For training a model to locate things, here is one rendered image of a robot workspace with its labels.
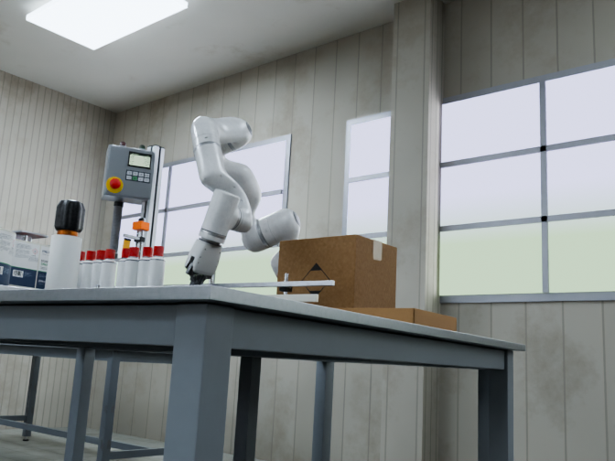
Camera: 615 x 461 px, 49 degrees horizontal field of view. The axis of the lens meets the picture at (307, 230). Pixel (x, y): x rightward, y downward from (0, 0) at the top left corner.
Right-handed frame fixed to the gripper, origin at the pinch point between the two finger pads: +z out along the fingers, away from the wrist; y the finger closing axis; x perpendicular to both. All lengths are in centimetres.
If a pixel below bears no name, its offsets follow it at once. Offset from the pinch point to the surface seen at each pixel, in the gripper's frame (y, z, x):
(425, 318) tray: 7, -19, 78
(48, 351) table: -115, 97, -204
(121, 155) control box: -3, -32, -58
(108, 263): 1.5, 4.9, -39.6
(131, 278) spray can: 2.3, 5.6, -25.5
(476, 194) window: -256, -87, -31
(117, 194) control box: -3, -18, -53
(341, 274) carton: -17.6, -19.6, 37.9
